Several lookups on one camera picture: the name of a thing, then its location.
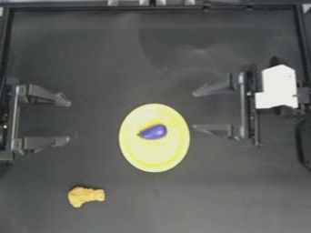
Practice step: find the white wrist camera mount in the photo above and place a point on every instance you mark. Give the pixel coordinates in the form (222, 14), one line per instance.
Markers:
(277, 88)

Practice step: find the toy fried chicken nugget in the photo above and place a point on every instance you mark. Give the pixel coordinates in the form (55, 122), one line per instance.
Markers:
(83, 196)

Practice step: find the purple toy eggplant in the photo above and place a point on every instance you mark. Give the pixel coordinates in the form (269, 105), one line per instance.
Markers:
(154, 132)

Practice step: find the yellow oval plate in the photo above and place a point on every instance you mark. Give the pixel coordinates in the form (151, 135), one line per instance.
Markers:
(154, 151)

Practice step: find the black metal frame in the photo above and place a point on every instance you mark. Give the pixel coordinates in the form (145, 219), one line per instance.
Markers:
(162, 6)

